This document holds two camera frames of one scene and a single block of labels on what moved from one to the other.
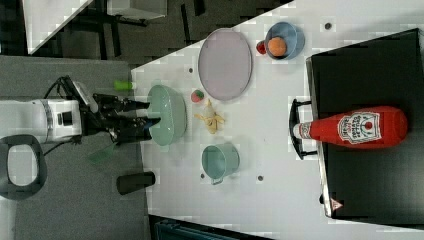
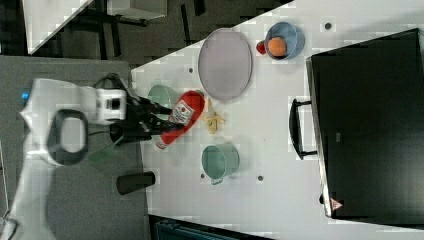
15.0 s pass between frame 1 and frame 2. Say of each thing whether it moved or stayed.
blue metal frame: stayed
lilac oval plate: stayed
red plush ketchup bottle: moved
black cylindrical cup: stayed
